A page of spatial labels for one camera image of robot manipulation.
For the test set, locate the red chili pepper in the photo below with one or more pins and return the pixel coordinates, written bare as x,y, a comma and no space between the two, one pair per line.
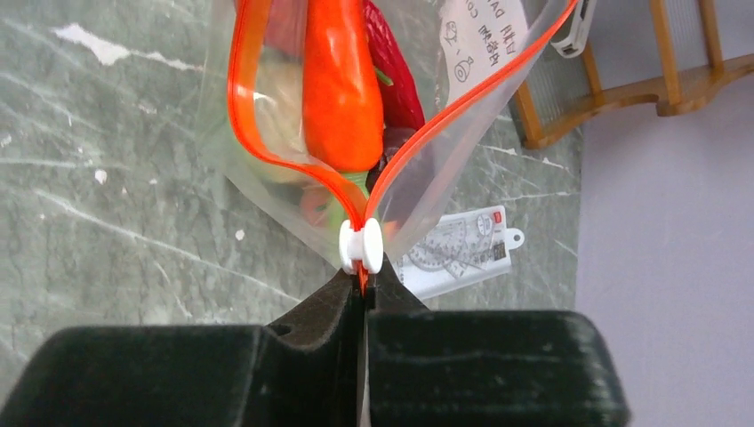
400,100

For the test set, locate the orange carrot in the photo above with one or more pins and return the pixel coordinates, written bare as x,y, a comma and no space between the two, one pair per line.
342,112

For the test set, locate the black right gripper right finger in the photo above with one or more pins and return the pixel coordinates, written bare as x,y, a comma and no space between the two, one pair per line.
485,367

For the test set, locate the wooden three-tier shelf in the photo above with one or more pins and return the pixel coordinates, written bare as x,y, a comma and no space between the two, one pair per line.
674,55

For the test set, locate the white stapler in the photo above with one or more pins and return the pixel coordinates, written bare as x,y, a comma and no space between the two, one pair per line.
571,39

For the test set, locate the clear zip bag orange zipper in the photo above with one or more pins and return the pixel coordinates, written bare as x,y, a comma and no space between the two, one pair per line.
467,59

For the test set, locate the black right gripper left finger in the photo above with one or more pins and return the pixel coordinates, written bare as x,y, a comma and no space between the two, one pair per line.
299,370

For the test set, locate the ruler set clear package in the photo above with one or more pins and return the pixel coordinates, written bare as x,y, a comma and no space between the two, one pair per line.
462,250

